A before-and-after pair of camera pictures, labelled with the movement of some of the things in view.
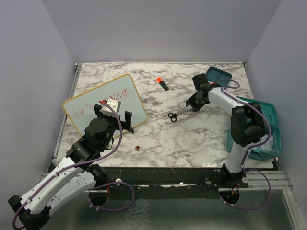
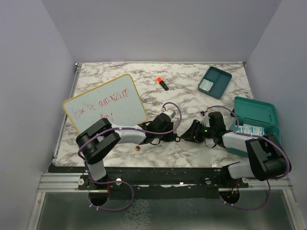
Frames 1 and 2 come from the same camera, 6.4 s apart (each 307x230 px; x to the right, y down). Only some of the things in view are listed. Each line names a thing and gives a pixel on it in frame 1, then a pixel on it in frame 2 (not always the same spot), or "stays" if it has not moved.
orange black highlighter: [159, 80] stays
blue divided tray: [213, 74] stays
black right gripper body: [195, 102] -> [208, 132]
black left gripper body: [113, 125] -> [165, 137]
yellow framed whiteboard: [80, 109] stays
